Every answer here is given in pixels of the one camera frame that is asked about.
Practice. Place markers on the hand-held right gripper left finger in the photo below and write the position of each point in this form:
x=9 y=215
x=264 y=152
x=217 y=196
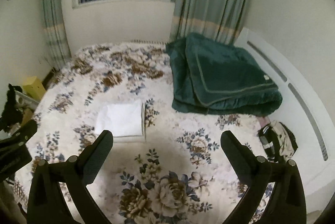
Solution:
x=98 y=153

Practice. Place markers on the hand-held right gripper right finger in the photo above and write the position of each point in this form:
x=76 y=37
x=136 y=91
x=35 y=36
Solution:
x=235 y=154

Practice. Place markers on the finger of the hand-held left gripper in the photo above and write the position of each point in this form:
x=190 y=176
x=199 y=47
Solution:
x=23 y=133

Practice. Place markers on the white t-shirt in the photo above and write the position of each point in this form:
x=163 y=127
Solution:
x=120 y=118

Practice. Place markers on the person's left forearm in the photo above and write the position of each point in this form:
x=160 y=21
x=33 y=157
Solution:
x=5 y=203

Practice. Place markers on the black and cream clothes pile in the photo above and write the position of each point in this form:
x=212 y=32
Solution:
x=280 y=140

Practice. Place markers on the brown cardboard box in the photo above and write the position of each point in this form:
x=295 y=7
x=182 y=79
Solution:
x=26 y=115

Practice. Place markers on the black cloth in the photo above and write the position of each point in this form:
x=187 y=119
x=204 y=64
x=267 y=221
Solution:
x=10 y=109

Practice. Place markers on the yellow box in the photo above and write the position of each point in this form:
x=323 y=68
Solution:
x=32 y=88

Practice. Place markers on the bed with floral sheet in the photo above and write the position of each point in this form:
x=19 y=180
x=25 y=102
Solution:
x=162 y=150

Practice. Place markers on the dark green folded blanket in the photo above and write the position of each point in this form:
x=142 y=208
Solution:
x=225 y=77

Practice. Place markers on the white headboard with grey stripes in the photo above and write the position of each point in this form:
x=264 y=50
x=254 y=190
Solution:
x=301 y=69

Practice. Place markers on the narrow green striped curtain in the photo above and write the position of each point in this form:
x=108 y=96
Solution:
x=53 y=17

